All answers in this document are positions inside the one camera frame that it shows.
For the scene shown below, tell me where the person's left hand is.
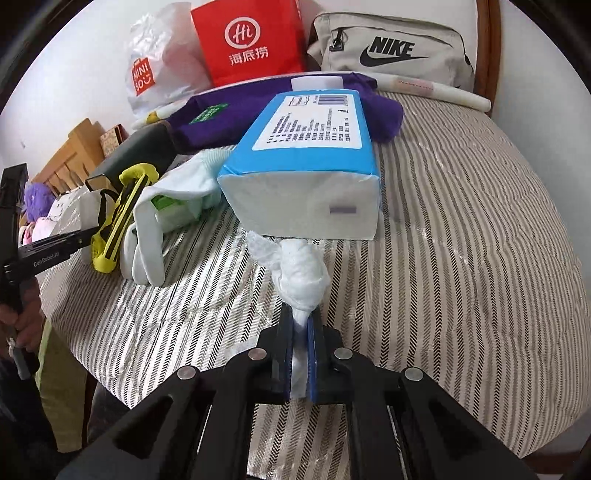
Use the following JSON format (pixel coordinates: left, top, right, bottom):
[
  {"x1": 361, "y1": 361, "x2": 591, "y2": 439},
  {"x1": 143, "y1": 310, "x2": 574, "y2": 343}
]
[{"x1": 1, "y1": 277, "x2": 45, "y2": 352}]

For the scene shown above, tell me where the dark green box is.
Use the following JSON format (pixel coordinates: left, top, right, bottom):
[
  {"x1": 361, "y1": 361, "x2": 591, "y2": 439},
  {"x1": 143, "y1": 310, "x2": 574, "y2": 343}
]
[{"x1": 85, "y1": 121, "x2": 177, "y2": 192}]

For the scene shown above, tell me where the white foam sponge block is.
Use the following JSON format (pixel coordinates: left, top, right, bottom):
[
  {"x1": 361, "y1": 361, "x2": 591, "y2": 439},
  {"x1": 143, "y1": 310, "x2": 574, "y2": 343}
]
[{"x1": 290, "y1": 75, "x2": 344, "y2": 91}]

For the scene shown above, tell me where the blue tissue paper pack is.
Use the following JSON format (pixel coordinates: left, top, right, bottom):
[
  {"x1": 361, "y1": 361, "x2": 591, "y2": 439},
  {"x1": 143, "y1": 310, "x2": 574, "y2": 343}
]
[{"x1": 217, "y1": 89, "x2": 381, "y2": 240}]

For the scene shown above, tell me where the white cotton glove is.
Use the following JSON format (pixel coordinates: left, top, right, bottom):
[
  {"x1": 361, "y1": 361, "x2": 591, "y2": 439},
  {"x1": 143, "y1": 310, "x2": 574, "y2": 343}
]
[{"x1": 119, "y1": 148, "x2": 230, "y2": 287}]

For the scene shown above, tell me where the purple plush toy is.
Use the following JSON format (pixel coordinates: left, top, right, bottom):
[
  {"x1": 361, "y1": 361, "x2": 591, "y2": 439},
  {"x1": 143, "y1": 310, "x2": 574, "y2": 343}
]
[{"x1": 24, "y1": 183, "x2": 55, "y2": 222}]

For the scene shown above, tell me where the rolled floral paper tube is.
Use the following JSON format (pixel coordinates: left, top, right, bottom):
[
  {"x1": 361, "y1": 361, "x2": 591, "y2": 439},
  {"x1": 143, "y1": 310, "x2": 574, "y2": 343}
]
[{"x1": 132, "y1": 72, "x2": 492, "y2": 130}]

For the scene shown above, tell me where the beige Nike waist bag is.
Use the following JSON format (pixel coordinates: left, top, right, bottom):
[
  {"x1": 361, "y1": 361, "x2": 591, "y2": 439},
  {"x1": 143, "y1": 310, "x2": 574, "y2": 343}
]
[{"x1": 308, "y1": 12, "x2": 475, "y2": 91}]

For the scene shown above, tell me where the purple fleece towel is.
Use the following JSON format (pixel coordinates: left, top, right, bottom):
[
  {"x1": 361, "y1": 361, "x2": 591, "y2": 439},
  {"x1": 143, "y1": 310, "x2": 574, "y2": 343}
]
[{"x1": 167, "y1": 73, "x2": 404, "y2": 153}]

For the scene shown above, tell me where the brown wooden picture frame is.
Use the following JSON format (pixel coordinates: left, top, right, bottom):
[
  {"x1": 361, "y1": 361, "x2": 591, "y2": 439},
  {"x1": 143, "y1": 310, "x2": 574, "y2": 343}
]
[{"x1": 99, "y1": 124, "x2": 128, "y2": 158}]

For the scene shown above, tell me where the yellow Adidas pouch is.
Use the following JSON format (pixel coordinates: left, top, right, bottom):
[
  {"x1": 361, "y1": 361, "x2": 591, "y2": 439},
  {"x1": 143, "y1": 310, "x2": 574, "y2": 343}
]
[{"x1": 90, "y1": 163, "x2": 159, "y2": 274}]

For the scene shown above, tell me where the green sachet packet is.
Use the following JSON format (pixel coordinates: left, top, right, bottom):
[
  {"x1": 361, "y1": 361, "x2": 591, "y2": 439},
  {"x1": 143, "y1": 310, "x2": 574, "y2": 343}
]
[{"x1": 190, "y1": 103, "x2": 228, "y2": 124}]

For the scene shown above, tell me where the green pocket tissue pack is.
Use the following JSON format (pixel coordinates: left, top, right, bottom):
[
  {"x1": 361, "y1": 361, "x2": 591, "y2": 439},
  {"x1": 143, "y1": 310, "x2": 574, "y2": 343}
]
[{"x1": 151, "y1": 195, "x2": 202, "y2": 234}]

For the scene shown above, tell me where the red paper shopping bag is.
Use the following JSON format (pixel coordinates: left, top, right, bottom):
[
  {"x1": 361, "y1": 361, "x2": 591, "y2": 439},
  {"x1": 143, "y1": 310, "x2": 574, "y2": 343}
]
[{"x1": 191, "y1": 0, "x2": 305, "y2": 87}]

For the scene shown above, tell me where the white tissue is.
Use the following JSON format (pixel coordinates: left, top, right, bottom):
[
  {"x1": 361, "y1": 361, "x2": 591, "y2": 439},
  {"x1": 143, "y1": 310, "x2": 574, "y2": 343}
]
[{"x1": 246, "y1": 231, "x2": 331, "y2": 399}]

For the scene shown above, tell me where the wooden bed headboard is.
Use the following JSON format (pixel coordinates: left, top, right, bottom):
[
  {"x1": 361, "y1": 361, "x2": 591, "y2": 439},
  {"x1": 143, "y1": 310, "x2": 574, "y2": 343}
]
[{"x1": 31, "y1": 118, "x2": 104, "y2": 196}]

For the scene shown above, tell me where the white Miniso plastic bag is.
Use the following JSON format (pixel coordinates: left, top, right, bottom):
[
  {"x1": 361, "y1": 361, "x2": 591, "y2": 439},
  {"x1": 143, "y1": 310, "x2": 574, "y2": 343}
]
[{"x1": 125, "y1": 2, "x2": 212, "y2": 120}]

